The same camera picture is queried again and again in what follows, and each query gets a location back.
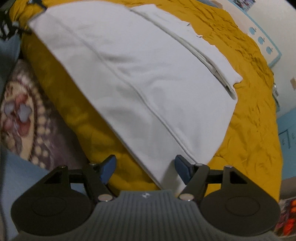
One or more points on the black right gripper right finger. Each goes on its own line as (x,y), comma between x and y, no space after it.
(197,177)

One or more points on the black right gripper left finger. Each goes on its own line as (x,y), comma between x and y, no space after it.
(95,178)

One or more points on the white cloth garment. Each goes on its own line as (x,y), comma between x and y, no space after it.
(160,86)

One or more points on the mustard yellow bedspread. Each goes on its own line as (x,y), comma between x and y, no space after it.
(251,143)

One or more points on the floral patterned rug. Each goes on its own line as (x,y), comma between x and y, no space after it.
(32,128)

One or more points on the blue white wardrobe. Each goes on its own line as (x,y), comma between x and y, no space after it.
(286,133)

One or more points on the white blue headboard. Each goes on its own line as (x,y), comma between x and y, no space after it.
(238,10)

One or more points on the beige wall switch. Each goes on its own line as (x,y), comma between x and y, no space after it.
(293,83)

